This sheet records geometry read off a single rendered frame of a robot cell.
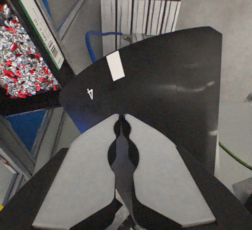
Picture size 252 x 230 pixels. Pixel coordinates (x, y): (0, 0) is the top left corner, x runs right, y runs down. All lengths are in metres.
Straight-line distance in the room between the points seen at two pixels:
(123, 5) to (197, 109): 0.94
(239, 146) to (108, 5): 1.30
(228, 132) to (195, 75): 1.37
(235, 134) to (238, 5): 0.91
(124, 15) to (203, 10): 0.51
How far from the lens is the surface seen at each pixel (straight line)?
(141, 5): 1.08
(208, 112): 0.18
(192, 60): 0.18
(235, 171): 1.36
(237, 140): 1.52
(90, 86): 0.23
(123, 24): 1.10
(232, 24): 1.41
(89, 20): 1.19
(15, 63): 0.37
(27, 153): 0.75
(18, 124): 0.72
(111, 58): 0.21
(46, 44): 0.32
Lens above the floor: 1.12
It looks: 45 degrees down
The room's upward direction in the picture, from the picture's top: 176 degrees clockwise
